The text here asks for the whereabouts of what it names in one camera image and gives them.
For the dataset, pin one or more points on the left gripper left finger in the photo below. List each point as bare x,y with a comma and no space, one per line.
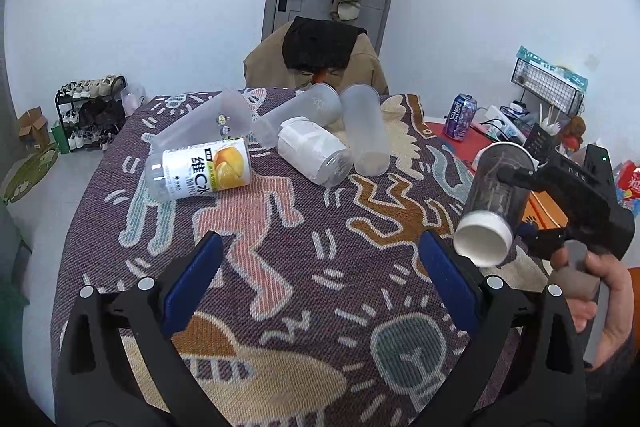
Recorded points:
96,384

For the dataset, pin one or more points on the patterned purple woven tablecloth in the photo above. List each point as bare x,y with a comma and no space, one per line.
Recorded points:
321,314

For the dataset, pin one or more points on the brown plush toy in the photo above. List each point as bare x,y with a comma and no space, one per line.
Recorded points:
572,133

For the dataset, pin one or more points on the black garment on chair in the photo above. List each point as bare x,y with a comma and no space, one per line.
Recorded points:
314,45

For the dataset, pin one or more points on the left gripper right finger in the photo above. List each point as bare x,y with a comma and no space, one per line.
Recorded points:
546,383

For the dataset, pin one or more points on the red snack bag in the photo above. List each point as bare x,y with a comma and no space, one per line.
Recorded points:
627,185

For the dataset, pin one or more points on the frosted plastic cup right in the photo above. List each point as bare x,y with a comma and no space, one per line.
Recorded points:
365,130

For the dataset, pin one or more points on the black wire basket shelf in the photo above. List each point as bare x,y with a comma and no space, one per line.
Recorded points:
556,92

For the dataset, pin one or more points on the orange cat table mat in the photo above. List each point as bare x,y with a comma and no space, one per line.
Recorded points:
477,152

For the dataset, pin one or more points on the purple drink can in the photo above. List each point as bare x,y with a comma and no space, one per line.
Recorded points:
460,117

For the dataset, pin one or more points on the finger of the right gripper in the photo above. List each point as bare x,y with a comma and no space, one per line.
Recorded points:
529,232
519,177

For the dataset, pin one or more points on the shoe rack with shoes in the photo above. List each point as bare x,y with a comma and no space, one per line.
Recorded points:
90,113

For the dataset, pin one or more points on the orange label plastic bottle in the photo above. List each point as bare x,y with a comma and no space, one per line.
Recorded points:
197,170

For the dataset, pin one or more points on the white power strip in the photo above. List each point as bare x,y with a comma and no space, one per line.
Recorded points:
499,127

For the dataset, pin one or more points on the cardboard box on floor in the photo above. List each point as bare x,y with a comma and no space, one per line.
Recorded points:
33,129

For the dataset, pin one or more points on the frosted plastic cup middle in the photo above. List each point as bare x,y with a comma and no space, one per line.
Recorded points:
320,104

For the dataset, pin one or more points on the black utensil holder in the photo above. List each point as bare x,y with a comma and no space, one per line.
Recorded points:
541,145

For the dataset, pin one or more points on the green floor mat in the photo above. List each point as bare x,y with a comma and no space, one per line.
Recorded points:
34,169

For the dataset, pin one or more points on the dark paper cup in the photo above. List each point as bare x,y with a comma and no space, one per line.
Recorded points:
492,213

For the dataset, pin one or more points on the frosted plastic cup left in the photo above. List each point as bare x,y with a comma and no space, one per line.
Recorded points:
225,116

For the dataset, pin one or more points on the frosted plastic cup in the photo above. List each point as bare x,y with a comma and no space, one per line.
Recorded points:
365,130
320,104
225,116

